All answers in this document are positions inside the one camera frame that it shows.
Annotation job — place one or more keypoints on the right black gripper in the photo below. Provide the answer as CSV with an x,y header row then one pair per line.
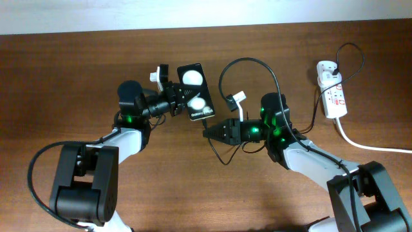
x,y
228,138

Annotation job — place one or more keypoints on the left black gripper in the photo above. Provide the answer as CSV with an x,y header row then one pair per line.
x,y
173,92

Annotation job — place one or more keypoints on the black smartphone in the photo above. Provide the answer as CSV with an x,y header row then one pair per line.
x,y
192,76

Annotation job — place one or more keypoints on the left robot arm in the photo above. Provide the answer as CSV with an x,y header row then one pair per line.
x,y
85,188

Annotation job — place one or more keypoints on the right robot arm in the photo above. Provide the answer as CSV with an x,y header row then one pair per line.
x,y
363,196

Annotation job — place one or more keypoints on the white charger adapter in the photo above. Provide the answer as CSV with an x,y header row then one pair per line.
x,y
327,79

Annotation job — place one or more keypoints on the white power strip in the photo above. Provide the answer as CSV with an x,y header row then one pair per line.
x,y
333,98

